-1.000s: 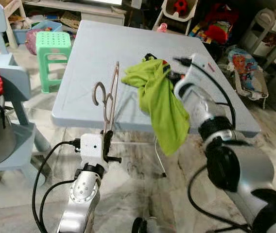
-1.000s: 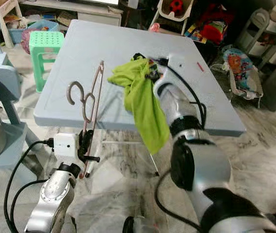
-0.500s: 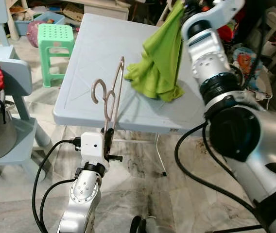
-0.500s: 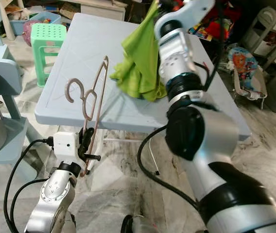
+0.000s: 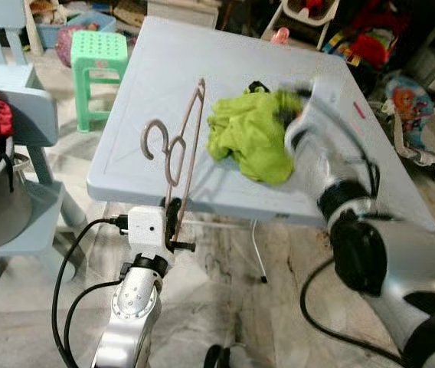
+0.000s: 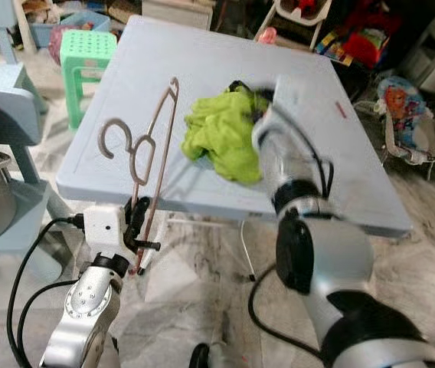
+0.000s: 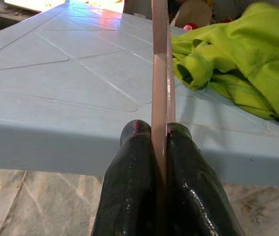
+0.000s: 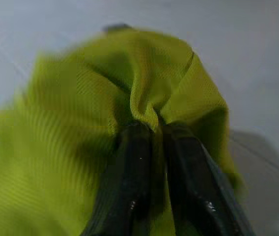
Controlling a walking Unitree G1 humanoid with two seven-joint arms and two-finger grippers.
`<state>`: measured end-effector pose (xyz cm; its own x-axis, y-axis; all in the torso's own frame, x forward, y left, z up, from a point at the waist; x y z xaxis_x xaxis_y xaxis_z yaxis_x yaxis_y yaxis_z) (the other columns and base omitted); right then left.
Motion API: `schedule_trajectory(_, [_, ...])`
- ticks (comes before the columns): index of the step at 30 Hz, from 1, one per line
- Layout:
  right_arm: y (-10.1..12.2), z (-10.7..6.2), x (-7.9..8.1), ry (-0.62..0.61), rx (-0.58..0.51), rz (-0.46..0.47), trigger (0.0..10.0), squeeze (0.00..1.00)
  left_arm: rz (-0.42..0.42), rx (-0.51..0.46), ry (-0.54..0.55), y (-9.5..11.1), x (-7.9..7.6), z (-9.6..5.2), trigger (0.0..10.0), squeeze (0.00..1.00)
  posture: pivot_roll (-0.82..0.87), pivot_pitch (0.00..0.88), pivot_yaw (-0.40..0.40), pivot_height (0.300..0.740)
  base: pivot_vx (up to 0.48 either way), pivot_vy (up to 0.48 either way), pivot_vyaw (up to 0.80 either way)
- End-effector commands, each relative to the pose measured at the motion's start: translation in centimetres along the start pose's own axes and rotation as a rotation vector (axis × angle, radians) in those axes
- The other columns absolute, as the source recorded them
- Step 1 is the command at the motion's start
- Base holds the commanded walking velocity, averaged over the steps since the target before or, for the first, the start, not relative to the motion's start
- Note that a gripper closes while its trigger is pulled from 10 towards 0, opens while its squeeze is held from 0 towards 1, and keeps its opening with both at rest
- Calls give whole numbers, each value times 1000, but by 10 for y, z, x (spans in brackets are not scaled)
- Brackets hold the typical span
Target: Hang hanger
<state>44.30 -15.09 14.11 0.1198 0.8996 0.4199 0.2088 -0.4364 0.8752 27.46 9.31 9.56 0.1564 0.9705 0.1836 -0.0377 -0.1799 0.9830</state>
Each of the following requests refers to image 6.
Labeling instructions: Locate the lime green garment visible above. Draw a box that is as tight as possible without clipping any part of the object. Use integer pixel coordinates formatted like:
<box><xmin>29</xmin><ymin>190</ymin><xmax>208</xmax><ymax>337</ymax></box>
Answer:
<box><xmin>181</xmin><ymin>79</ymin><xmax>280</xmax><ymax>185</ymax></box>

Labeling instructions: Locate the pinkish plastic clothes hanger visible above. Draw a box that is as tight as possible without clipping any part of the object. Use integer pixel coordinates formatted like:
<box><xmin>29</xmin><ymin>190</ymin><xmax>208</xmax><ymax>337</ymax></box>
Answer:
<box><xmin>97</xmin><ymin>77</ymin><xmax>182</xmax><ymax>275</ymax></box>

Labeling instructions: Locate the small pink toy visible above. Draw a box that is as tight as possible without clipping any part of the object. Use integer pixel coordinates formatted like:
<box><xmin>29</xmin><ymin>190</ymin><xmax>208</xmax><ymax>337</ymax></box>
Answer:
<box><xmin>257</xmin><ymin>27</ymin><xmax>278</xmax><ymax>44</ymax></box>

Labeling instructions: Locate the white baby high chair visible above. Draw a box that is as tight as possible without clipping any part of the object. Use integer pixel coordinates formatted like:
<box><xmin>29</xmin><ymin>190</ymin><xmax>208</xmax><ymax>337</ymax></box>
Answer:
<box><xmin>256</xmin><ymin>0</ymin><xmax>333</xmax><ymax>47</ymax></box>

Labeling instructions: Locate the light blue plastic table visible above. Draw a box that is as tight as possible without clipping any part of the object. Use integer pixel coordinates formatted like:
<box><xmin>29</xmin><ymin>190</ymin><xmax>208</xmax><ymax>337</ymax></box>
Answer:
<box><xmin>57</xmin><ymin>15</ymin><xmax>414</xmax><ymax>281</ymax></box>

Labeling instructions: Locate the red black ball toy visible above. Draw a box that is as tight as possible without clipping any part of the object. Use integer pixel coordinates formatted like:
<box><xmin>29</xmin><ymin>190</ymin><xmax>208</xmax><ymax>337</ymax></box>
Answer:
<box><xmin>294</xmin><ymin>0</ymin><xmax>322</xmax><ymax>18</ymax></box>

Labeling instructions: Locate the red toy bundle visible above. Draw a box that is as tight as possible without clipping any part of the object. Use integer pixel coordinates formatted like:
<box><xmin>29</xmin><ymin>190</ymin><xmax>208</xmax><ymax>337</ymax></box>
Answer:
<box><xmin>339</xmin><ymin>27</ymin><xmax>391</xmax><ymax>70</ymax></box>

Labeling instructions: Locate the white television cabinet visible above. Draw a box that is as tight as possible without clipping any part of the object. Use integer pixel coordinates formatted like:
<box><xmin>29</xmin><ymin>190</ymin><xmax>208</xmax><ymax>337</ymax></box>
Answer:
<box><xmin>141</xmin><ymin>0</ymin><xmax>214</xmax><ymax>30</ymax></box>

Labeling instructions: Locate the cartoon print baby bouncer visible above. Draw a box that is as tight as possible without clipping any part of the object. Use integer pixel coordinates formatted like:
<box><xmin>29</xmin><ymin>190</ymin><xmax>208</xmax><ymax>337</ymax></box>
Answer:
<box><xmin>374</xmin><ymin>74</ymin><xmax>435</xmax><ymax>181</ymax></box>

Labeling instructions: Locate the green plastic stool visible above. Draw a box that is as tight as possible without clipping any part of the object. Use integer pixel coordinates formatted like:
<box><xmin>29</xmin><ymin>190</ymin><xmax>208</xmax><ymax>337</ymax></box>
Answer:
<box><xmin>59</xmin><ymin>29</ymin><xmax>117</xmax><ymax>130</ymax></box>

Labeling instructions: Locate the grey plastic armchair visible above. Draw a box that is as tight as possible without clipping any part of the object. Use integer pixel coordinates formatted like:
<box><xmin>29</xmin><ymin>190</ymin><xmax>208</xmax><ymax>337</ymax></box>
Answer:
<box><xmin>397</xmin><ymin>11</ymin><xmax>435</xmax><ymax>97</ymax></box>

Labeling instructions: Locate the purple patterned bag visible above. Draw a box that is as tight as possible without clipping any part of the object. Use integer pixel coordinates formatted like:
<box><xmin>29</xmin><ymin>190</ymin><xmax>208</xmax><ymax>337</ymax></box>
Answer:
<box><xmin>47</xmin><ymin>27</ymin><xmax>67</xmax><ymax>66</ymax></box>

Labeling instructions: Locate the blue toy basket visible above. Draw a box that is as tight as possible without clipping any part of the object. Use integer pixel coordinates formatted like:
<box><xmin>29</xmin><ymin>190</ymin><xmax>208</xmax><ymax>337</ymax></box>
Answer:
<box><xmin>30</xmin><ymin>9</ymin><xmax>111</xmax><ymax>47</ymax></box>

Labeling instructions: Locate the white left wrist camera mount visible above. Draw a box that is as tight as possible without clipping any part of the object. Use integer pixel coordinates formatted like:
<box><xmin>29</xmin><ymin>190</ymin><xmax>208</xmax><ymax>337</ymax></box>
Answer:
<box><xmin>83</xmin><ymin>204</ymin><xmax>134</xmax><ymax>265</ymax></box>

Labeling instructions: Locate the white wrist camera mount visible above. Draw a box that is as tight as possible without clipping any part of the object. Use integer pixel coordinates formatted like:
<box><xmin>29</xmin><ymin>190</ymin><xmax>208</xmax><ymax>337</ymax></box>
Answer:
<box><xmin>83</xmin><ymin>204</ymin><xmax>134</xmax><ymax>265</ymax></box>
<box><xmin>252</xmin><ymin>73</ymin><xmax>310</xmax><ymax>146</ymax></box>

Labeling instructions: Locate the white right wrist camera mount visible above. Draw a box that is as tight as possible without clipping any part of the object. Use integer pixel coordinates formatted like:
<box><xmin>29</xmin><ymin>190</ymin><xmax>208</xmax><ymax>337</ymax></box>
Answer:
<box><xmin>252</xmin><ymin>73</ymin><xmax>310</xmax><ymax>146</ymax></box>

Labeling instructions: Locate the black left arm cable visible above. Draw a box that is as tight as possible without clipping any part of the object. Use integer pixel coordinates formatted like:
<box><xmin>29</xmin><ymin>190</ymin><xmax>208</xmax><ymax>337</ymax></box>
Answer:
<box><xmin>7</xmin><ymin>215</ymin><xmax>88</xmax><ymax>368</ymax></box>
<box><xmin>18</xmin><ymin>278</ymin><xmax>77</xmax><ymax>368</ymax></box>

